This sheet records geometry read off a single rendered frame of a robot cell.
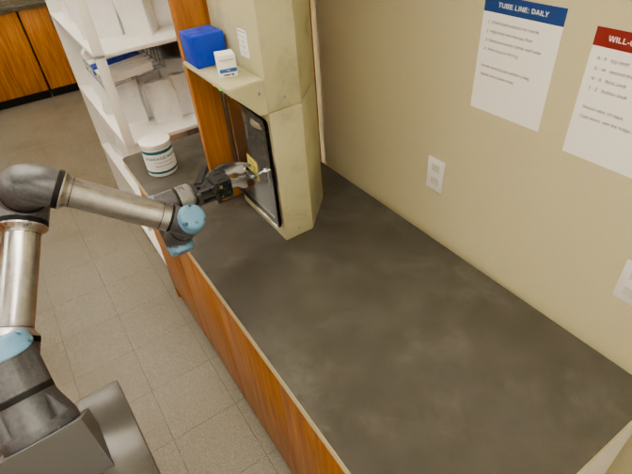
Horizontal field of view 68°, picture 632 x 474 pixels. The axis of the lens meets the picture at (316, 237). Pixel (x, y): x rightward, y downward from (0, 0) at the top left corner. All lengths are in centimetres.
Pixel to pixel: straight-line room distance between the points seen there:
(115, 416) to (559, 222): 120
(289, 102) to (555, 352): 99
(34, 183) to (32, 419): 52
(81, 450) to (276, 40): 108
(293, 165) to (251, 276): 38
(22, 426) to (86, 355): 173
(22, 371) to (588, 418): 123
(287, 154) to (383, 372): 70
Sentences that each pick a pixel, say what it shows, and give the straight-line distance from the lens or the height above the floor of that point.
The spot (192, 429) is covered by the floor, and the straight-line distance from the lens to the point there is 237.
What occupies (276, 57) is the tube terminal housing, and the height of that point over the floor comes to 156.
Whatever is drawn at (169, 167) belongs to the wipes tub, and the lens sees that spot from 216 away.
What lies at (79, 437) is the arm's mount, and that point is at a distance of 115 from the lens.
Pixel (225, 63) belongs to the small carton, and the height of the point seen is 155.
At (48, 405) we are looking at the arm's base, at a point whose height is 114.
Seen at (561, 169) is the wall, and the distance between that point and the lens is 128.
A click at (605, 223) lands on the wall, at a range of 127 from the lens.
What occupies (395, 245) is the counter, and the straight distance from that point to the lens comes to 161.
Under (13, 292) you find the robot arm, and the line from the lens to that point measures 133.
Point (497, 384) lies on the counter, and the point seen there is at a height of 94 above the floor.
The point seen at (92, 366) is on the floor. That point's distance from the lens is 279.
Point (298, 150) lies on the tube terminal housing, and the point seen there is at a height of 126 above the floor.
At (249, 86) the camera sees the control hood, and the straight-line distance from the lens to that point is 135.
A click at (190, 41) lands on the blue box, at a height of 159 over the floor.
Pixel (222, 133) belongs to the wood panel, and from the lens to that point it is 179.
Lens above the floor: 198
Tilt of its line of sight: 39 degrees down
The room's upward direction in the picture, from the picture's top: 5 degrees counter-clockwise
